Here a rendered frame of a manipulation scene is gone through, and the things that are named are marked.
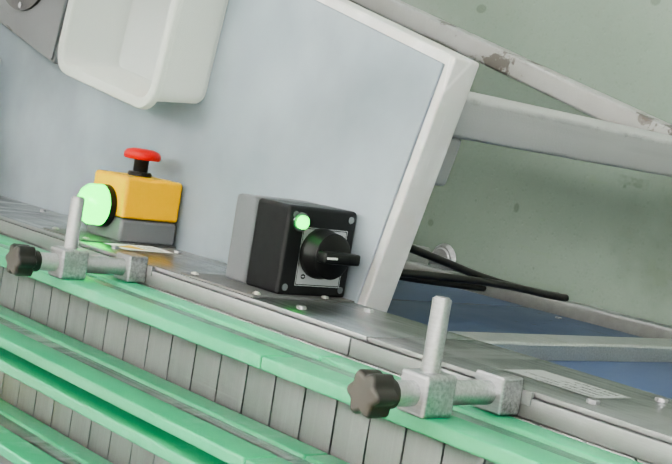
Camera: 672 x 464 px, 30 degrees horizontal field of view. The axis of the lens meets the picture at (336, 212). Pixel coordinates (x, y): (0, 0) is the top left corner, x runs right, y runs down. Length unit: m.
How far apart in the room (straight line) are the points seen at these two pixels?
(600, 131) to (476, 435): 0.62
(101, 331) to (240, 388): 0.23
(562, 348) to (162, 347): 0.36
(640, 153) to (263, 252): 0.47
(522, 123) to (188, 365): 0.40
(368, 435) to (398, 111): 0.32
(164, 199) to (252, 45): 0.19
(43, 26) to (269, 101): 0.48
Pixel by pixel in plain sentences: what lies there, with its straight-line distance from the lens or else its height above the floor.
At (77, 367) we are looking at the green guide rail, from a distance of 1.13.
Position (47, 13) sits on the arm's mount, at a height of 0.76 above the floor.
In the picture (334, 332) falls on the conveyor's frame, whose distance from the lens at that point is 0.96.
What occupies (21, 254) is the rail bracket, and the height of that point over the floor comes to 1.01.
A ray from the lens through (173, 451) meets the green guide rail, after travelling 0.98.
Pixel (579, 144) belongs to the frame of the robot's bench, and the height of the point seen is 0.50.
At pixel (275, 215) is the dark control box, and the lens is 1.10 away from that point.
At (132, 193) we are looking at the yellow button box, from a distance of 1.33.
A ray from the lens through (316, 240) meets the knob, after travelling 1.09.
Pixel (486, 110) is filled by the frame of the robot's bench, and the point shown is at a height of 0.64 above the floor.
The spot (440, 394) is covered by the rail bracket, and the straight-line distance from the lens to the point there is 0.77.
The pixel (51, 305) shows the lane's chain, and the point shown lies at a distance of 1.32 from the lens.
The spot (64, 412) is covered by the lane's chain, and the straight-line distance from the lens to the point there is 1.29.
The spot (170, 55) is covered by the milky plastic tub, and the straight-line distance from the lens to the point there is 1.30.
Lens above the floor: 1.51
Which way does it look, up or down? 41 degrees down
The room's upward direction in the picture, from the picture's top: 83 degrees counter-clockwise
